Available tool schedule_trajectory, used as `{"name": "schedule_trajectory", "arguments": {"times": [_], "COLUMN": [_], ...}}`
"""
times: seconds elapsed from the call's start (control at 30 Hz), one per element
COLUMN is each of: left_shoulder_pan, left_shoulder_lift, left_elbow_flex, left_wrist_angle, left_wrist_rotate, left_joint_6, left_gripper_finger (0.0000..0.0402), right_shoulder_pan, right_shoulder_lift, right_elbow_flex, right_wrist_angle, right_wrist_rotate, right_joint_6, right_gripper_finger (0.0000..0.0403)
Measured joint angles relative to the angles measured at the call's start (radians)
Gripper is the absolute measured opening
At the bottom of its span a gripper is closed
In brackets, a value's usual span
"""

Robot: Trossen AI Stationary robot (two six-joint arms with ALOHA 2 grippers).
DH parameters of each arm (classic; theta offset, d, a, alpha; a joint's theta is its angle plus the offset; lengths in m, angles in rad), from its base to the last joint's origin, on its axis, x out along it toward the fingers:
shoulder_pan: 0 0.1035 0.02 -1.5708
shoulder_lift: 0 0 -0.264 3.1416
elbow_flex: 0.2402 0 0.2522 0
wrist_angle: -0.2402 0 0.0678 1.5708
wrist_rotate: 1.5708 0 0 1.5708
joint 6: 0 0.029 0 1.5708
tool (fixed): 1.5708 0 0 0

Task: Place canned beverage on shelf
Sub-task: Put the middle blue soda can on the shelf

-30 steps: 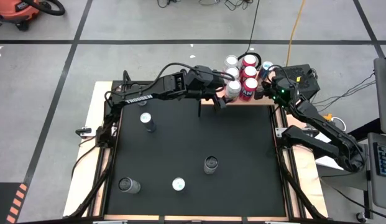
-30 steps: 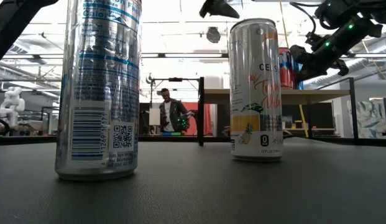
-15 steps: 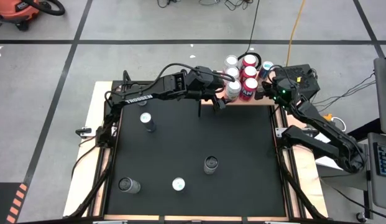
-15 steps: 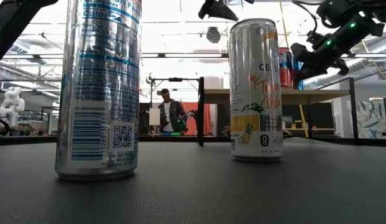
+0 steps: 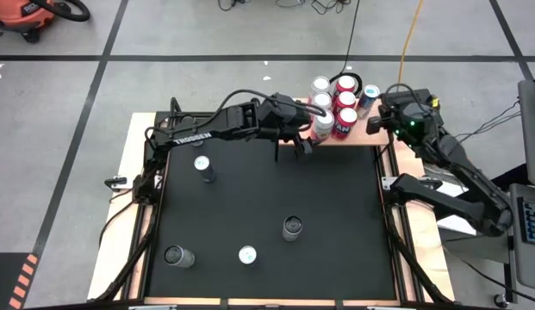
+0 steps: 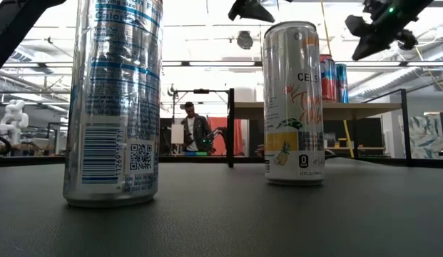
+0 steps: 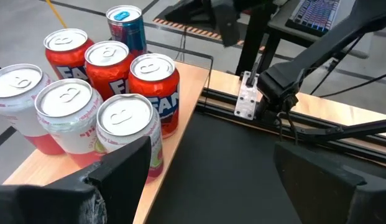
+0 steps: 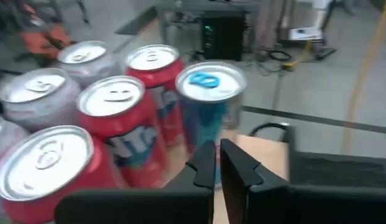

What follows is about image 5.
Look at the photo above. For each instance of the red Fanta strawberry can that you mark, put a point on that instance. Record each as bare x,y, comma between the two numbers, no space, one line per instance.
346,82
346,99
346,119

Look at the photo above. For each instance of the orange shop vacuum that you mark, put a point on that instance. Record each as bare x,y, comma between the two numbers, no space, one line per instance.
21,13

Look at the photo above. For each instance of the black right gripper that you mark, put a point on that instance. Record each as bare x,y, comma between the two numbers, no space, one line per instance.
405,118

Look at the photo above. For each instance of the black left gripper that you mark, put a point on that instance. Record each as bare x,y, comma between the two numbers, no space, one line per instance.
302,125

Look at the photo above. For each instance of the grey keyboard tray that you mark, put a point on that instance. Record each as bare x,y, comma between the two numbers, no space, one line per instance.
525,267

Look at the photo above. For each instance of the black orange striped floor mat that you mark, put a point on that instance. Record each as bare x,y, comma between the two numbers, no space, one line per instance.
4,275

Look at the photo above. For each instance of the grey clamp bracket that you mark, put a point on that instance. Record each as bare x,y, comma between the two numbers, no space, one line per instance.
116,184

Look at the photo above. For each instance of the white paper sheet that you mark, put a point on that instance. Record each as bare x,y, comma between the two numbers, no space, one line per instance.
454,224

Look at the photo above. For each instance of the grey computer cart panel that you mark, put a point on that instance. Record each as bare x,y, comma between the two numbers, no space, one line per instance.
533,129

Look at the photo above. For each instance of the black computer keyboard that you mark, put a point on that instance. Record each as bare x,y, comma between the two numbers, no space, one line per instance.
533,221

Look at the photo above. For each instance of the pink white Spindrift can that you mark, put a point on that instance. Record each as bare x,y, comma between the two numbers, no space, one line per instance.
321,84
322,100
323,127

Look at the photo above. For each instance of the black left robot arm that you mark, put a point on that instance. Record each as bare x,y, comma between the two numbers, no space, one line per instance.
194,137

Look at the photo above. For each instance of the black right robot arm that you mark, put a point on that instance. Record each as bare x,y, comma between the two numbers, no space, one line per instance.
465,202

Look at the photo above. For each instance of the light wooden shelf board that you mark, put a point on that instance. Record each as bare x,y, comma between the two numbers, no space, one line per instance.
362,138

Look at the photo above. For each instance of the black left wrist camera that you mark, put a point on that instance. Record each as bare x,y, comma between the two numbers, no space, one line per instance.
282,109

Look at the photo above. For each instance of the black caster wheel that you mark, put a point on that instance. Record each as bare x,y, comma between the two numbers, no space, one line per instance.
500,300

